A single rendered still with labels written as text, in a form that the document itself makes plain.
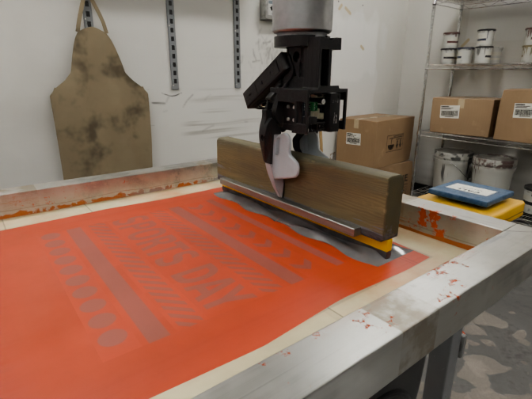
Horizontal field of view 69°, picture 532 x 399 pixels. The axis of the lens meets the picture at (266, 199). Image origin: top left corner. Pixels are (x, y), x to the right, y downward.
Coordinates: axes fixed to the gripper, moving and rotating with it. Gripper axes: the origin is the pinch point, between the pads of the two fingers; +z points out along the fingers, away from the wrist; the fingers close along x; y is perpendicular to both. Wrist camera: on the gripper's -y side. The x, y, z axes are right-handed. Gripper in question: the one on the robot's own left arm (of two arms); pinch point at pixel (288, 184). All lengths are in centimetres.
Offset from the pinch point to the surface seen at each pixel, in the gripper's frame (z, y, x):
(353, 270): 4.8, 17.3, -5.3
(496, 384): 101, 0, 110
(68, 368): 4.8, 14.5, -33.4
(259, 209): 4.6, -4.4, -2.0
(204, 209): 5.1, -10.6, -8.3
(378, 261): 4.7, 17.8, -1.6
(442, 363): 37.9, 13.6, 28.6
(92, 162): 34, -192, 18
